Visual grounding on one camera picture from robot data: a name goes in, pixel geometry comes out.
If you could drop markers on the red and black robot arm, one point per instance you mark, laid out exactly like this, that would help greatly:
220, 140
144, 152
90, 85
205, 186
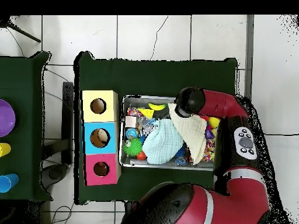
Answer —
238, 186

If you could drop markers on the dark green side table cloth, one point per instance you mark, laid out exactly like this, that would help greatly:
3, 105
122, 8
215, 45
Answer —
28, 93

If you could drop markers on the green spiky ball with eyes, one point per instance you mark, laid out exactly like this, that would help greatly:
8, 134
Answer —
134, 146

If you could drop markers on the red ball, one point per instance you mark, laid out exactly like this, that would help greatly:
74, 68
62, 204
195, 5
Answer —
141, 155

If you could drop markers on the dark green tablecloth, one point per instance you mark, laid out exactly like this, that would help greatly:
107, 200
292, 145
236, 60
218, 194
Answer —
163, 74

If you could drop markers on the mint green muslin cloth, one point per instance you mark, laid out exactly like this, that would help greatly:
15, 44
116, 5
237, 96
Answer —
161, 142

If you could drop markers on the black tripod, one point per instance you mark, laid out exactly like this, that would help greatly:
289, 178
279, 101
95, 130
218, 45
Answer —
5, 21

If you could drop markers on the clear mesh bin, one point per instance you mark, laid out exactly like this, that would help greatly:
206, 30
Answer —
135, 163

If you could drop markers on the blue globe ball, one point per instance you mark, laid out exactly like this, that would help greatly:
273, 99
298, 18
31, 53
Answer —
131, 133

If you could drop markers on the cream muslin cloth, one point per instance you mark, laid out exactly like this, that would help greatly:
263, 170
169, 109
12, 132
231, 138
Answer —
191, 133

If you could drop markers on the yellow cup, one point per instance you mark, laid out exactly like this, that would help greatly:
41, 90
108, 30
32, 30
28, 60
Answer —
4, 150

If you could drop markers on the wooden box with three holes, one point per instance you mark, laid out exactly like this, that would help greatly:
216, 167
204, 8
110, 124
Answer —
88, 140

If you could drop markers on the plain wooden block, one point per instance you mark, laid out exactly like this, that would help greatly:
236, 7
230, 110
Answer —
131, 121

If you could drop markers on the purple plate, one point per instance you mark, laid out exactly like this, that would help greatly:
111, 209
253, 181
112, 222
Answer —
5, 117

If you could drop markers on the yellow cheese wedge toy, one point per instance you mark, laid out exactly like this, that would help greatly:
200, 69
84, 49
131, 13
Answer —
147, 113

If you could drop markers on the blue cup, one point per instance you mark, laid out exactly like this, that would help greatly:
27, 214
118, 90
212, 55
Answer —
8, 183

